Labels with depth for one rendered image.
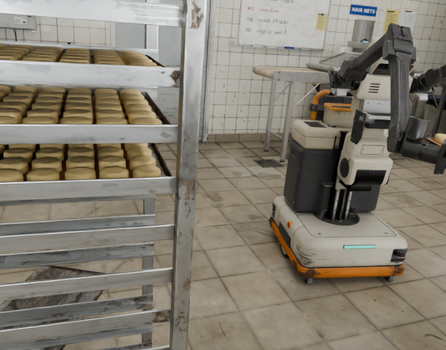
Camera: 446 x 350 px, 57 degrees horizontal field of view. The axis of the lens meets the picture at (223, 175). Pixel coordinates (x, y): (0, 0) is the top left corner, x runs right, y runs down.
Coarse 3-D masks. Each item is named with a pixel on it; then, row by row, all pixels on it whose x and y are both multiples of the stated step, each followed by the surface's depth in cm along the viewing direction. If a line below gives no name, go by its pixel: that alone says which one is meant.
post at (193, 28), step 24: (192, 0) 59; (192, 24) 60; (192, 48) 61; (192, 72) 62; (192, 96) 63; (192, 120) 65; (192, 144) 66; (192, 168) 68; (192, 192) 69; (192, 216) 71; (192, 240) 72
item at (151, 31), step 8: (152, 0) 99; (144, 32) 103; (152, 32) 101; (144, 40) 104; (152, 40) 102; (144, 48) 104; (152, 48) 102; (144, 200) 116; (152, 200) 116; (144, 208) 117; (152, 208) 117; (152, 256) 123; (144, 264) 123; (152, 264) 123; (144, 288) 126; (152, 288) 126; (144, 336) 132
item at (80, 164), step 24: (0, 144) 82; (24, 144) 83; (48, 144) 84; (72, 144) 86; (96, 144) 93; (120, 144) 89; (144, 144) 90; (0, 168) 71; (24, 168) 73; (48, 168) 71; (72, 168) 72; (96, 168) 79; (120, 168) 74; (144, 168) 75
